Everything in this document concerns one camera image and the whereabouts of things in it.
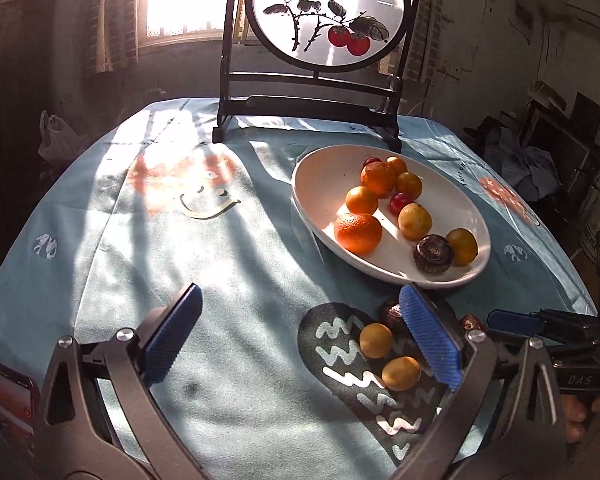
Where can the light blue printed tablecloth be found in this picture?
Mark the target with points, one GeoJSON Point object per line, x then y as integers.
{"type": "Point", "coordinates": [130, 260]}

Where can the dark passion fruit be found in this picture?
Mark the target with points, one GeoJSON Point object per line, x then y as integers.
{"type": "Point", "coordinates": [391, 315]}
{"type": "Point", "coordinates": [433, 254]}

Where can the white bucket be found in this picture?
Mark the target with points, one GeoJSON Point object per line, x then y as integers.
{"type": "Point", "coordinates": [589, 232]}

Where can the large mandarin orange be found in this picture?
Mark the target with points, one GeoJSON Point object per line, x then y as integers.
{"type": "Point", "coordinates": [358, 232]}

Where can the stacked dark frames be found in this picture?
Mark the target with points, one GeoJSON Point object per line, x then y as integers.
{"type": "Point", "coordinates": [575, 115]}

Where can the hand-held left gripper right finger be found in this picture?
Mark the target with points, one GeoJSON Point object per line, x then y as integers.
{"type": "Point", "coordinates": [430, 332]}

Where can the small orange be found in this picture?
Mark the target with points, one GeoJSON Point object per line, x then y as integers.
{"type": "Point", "coordinates": [409, 185]}
{"type": "Point", "coordinates": [396, 165]}
{"type": "Point", "coordinates": [378, 179]}
{"type": "Point", "coordinates": [361, 199]}

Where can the red plum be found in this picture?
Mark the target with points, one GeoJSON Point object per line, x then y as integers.
{"type": "Point", "coordinates": [372, 161]}
{"type": "Point", "coordinates": [401, 202]}

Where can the white oval plate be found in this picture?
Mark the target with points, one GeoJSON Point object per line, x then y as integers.
{"type": "Point", "coordinates": [325, 180]}

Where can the white plastic bag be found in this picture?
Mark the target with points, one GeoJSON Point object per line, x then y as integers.
{"type": "Point", "coordinates": [60, 135]}

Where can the person's right hand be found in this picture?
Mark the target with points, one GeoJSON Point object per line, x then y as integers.
{"type": "Point", "coordinates": [577, 412]}

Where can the black smartphone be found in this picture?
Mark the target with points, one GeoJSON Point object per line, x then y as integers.
{"type": "Point", "coordinates": [15, 400]}

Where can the pile of grey clothes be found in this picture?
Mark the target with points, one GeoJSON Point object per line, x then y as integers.
{"type": "Point", "coordinates": [527, 165]}

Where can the patterned curtain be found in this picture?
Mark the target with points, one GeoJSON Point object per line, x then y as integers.
{"type": "Point", "coordinates": [110, 15]}
{"type": "Point", "coordinates": [425, 35]}

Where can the small yellow plum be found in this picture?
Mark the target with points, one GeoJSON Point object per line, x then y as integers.
{"type": "Point", "coordinates": [401, 373]}
{"type": "Point", "coordinates": [375, 340]}

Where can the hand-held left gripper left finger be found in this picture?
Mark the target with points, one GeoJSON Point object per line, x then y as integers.
{"type": "Point", "coordinates": [172, 332]}

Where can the window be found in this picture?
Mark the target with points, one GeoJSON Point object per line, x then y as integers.
{"type": "Point", "coordinates": [180, 0]}

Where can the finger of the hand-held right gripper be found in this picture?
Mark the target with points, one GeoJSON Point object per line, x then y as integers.
{"type": "Point", "coordinates": [565, 317]}
{"type": "Point", "coordinates": [510, 321]}

